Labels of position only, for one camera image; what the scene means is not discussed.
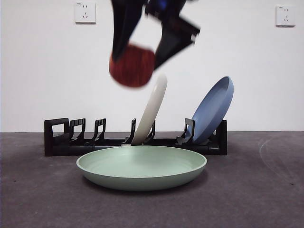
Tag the white wall socket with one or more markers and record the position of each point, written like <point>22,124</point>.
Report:
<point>85,13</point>
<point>285,16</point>

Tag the cream white round plate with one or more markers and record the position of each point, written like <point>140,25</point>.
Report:
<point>154,102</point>

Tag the red apple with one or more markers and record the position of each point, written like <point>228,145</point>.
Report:
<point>130,69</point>

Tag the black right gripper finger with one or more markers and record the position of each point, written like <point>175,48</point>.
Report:
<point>124,23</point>
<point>169,45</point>

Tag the black plate rack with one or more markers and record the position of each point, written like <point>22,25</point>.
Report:
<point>59,148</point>

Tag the light green round plate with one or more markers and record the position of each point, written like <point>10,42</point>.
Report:
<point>142,175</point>

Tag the blue round plate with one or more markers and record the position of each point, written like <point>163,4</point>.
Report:
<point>211,114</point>

